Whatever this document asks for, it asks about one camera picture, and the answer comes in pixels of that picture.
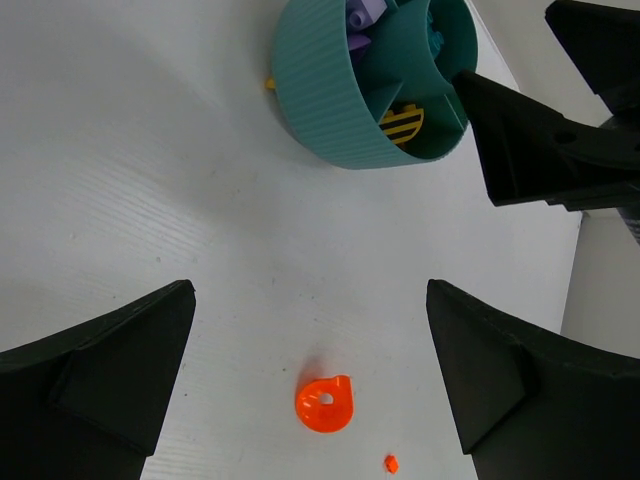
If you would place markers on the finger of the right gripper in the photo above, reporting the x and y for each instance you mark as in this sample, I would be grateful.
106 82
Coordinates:
530 152
603 44

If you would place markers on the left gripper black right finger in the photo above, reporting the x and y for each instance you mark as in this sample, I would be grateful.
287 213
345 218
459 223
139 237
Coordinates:
528 403

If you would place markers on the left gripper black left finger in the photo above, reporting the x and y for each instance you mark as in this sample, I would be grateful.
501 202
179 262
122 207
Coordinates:
89 402

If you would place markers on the yellow lego brick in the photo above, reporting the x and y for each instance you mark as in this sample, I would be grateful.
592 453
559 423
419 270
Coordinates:
403 124

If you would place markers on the teal lego brick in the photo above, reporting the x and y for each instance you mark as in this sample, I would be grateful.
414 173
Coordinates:
434 36

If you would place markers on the small orange lego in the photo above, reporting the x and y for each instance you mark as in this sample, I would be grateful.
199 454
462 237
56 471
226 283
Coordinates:
391 464

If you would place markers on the orange round lego piece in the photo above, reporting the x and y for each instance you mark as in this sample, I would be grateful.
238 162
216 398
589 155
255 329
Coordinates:
326 405

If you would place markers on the light purple square lego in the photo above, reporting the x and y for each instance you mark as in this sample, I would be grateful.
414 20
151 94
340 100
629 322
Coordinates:
360 15

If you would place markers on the teal round divided container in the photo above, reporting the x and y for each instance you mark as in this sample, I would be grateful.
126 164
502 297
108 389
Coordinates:
334 105

